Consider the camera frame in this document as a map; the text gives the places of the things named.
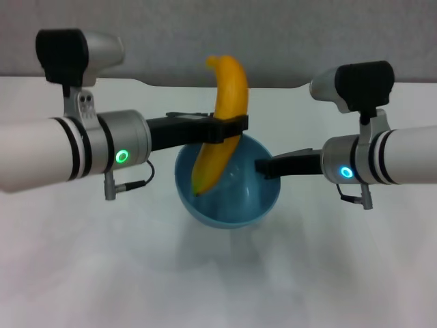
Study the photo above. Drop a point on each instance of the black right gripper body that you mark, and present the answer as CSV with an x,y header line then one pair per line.
x,y
297,165

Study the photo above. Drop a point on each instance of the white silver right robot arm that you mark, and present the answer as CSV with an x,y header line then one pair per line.
x,y
403,157

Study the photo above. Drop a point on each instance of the left wrist camera black silver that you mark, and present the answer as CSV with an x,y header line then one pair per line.
x,y
68,54

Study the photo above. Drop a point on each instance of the yellow banana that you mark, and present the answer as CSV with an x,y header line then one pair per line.
x,y
232,95

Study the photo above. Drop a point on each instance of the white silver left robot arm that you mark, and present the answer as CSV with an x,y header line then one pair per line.
x,y
51,153

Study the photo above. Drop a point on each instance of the left camera silver mount bracket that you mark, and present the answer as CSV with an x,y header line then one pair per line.
x,y
82,102

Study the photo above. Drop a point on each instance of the blue bowl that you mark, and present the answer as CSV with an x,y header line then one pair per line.
x,y
239,205

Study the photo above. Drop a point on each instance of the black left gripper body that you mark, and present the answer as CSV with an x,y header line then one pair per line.
x,y
177,131

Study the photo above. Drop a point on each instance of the camera silver mount bracket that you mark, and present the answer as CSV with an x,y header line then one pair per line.
x,y
375,126
82,102

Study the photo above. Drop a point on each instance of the right camera silver mount bracket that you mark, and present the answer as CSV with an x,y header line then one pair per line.
x,y
375,126

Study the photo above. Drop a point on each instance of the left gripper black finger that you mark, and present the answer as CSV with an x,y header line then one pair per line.
x,y
228,125

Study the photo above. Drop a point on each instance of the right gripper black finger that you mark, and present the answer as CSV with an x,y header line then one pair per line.
x,y
264,169

